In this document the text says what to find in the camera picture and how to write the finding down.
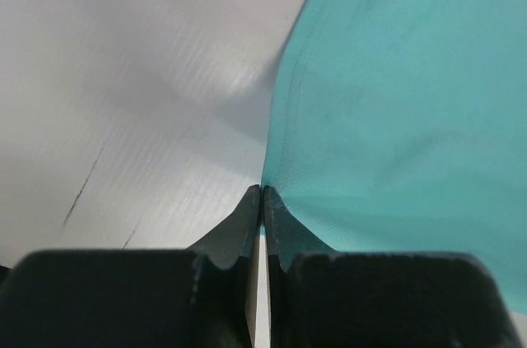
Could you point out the teal t shirt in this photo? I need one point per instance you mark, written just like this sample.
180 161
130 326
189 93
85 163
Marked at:
400 125

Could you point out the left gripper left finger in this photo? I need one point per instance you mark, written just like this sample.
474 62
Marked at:
198 296

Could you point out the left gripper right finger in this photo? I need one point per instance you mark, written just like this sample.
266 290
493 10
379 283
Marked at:
322 297

